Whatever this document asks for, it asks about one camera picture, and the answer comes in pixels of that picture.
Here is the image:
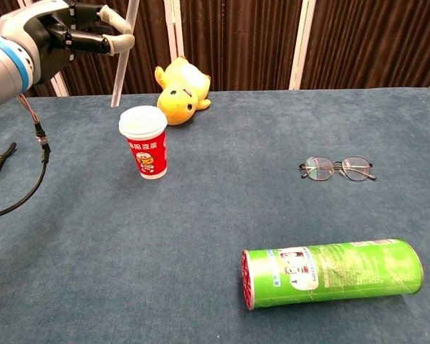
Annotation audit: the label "red paper cup white lid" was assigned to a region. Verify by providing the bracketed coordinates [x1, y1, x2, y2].
[118, 105, 168, 180]

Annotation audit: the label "green chips can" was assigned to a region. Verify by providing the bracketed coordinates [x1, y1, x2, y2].
[241, 238, 425, 311]

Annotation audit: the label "thin-framed eyeglasses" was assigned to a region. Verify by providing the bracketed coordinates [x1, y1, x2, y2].
[299, 156, 378, 182]

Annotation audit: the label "transparent plastic straw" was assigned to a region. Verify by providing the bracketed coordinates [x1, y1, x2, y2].
[110, 0, 141, 108]

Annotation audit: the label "brown pleated folding screen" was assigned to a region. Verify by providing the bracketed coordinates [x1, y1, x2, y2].
[0, 0, 430, 103]

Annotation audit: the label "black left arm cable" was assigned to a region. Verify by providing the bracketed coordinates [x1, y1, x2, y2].
[0, 95, 52, 220]

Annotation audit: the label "yellow plush toy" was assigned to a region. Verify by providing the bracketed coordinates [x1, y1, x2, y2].
[154, 56, 212, 126]

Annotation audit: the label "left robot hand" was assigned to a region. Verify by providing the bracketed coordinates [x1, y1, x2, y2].
[0, 0, 135, 85]

